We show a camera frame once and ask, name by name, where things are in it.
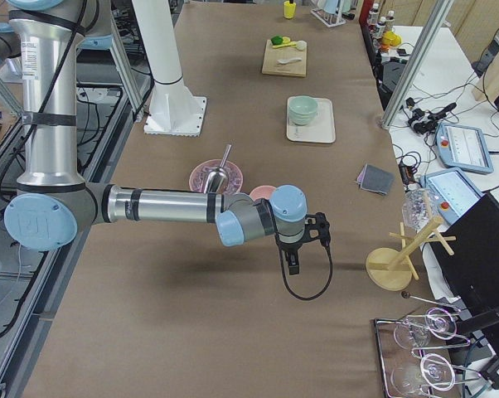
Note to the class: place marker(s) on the cream rabbit tray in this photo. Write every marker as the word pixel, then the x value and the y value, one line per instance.
pixel 320 130

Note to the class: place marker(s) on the lower wine glass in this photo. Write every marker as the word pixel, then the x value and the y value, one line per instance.
pixel 427 376

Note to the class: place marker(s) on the white steamed bun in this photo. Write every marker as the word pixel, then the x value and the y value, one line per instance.
pixel 301 45

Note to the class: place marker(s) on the wooden mug tree stand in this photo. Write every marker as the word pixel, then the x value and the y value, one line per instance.
pixel 393 269

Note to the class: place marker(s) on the aluminium frame post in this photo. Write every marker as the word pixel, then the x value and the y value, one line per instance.
pixel 421 49

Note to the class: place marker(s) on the lower teach pendant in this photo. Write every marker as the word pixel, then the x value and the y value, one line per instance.
pixel 454 193

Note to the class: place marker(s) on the upper teach pendant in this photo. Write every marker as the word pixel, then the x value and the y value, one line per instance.
pixel 464 147

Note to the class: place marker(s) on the green lime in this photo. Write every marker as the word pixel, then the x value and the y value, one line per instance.
pixel 276 40

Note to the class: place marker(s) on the teach pendant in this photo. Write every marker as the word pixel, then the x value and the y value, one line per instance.
pixel 464 147
pixel 454 193

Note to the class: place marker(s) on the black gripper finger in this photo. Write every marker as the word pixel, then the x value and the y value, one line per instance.
pixel 290 258
pixel 295 263

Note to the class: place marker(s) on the upper wine glass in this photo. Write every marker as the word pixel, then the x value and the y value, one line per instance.
pixel 416 331

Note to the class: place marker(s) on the clear plastic bag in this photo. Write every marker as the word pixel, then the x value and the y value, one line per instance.
pixel 418 208

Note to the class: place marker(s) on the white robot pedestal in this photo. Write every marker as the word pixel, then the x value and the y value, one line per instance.
pixel 173 109

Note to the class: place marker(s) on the white dish rack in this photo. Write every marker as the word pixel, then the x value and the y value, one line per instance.
pixel 332 13

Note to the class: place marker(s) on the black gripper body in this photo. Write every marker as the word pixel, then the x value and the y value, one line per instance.
pixel 289 249

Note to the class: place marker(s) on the yellow cup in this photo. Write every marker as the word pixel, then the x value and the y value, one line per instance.
pixel 289 9

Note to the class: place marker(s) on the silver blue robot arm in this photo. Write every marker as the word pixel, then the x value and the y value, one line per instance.
pixel 54 202

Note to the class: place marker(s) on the large pink ice bowl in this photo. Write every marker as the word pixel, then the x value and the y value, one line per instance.
pixel 200 172

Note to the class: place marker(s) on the small pink bowl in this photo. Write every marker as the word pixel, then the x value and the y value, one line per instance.
pixel 262 192

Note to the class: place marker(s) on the wine glass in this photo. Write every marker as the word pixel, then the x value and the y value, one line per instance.
pixel 416 331
pixel 427 376

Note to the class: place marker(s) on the metal ice scoop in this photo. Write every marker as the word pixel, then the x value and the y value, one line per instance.
pixel 217 179

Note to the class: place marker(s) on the grey folded cloth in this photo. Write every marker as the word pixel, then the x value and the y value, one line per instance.
pixel 374 179

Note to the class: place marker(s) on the white ceramic spoon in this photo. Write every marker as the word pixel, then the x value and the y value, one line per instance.
pixel 288 61

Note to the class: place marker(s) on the stacked green bowls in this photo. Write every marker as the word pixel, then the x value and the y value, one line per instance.
pixel 302 109

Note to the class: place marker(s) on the black monitor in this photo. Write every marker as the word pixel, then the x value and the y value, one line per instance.
pixel 472 272

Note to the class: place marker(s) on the wooden cutting board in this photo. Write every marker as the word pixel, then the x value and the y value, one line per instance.
pixel 270 66

